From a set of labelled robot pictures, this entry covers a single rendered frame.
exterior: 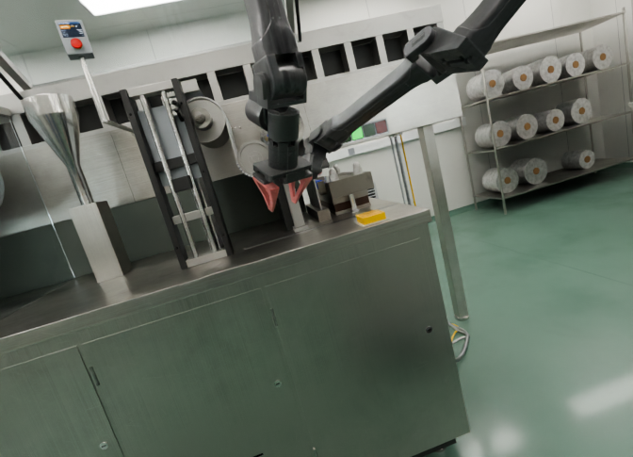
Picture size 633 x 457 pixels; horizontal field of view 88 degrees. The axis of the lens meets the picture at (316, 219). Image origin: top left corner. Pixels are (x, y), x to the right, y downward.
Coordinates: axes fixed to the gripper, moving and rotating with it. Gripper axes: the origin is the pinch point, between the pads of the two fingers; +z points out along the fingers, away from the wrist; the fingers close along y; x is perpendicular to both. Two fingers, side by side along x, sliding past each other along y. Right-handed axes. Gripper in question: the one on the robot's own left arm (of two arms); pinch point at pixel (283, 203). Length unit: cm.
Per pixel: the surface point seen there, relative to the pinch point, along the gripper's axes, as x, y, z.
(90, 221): -68, 32, 32
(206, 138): -55, -7, 5
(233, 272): -12.1, 7.4, 25.5
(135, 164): -93, 10, 26
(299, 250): -5.3, -9.2, 21.0
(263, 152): -43.4, -21.7, 9.2
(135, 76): -106, -1, -5
